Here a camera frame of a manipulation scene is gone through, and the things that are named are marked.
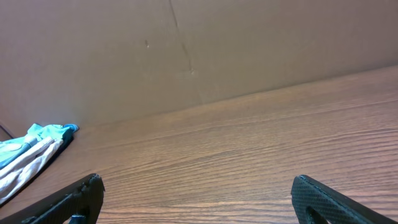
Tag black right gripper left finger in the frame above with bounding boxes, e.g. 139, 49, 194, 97
1, 174, 105, 224

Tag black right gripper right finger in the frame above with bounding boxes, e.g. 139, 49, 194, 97
291, 175, 397, 224

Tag black garment under pile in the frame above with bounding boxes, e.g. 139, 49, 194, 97
0, 135, 75, 208

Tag beige folded shorts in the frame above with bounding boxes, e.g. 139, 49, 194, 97
0, 136, 64, 205

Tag light blue shirt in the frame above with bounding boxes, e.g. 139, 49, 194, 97
1, 123, 79, 169

